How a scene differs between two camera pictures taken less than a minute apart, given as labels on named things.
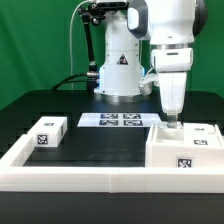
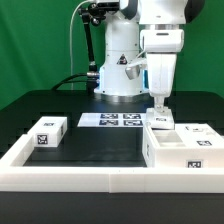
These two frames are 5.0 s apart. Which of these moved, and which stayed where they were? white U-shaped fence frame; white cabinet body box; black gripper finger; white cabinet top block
Moved: black gripper finger
Stayed: white U-shaped fence frame; white cabinet body box; white cabinet top block
